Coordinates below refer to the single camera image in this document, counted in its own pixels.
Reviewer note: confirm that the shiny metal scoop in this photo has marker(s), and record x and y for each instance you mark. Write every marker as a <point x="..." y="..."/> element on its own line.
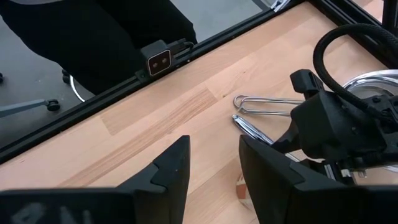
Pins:
<point x="248" y="127"/>

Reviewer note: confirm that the steel bowl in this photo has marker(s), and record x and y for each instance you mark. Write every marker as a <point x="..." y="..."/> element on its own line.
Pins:
<point x="373" y="75"/>

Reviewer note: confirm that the silver metal bracket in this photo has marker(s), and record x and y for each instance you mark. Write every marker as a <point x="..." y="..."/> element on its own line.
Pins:
<point x="280" y="4"/>

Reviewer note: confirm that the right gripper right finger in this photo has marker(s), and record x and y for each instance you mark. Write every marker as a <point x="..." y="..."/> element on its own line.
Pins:
<point x="267" y="180"/>

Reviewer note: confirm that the small grey depth camera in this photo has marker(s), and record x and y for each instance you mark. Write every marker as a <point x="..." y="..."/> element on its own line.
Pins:
<point x="158" y="60"/>

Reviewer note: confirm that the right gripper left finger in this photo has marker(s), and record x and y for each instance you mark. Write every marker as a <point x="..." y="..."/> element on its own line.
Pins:
<point x="168" y="180"/>

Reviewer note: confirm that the person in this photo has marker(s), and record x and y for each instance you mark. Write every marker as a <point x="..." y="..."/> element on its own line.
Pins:
<point x="93" y="37"/>

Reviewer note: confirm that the steel mesh strainer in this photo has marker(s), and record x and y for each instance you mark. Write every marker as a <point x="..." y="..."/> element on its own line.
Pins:
<point x="267" y="99"/>

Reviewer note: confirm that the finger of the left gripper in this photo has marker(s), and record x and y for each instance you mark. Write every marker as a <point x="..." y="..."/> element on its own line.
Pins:
<point x="287" y="141"/>

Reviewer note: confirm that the grey office chair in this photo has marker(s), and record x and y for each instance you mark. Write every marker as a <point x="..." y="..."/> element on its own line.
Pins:
<point x="18" y="107"/>

